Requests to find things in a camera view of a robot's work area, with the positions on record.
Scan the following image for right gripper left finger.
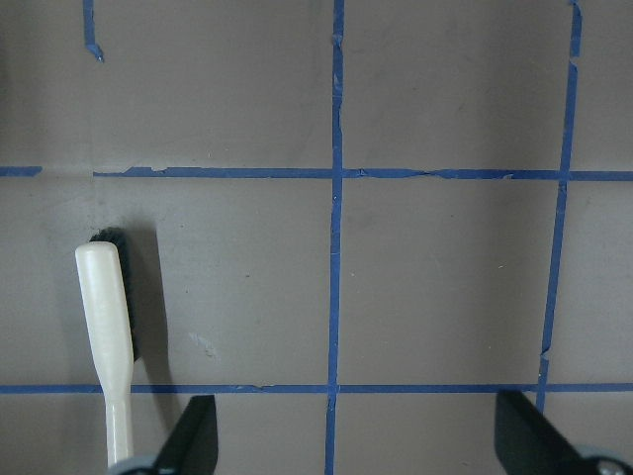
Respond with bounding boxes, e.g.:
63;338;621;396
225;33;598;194
149;395;219;475

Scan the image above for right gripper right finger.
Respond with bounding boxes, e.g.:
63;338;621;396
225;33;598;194
494;389;633;475

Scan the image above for beige hand brush black bristles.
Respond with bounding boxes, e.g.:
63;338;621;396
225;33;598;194
75;228;135;466

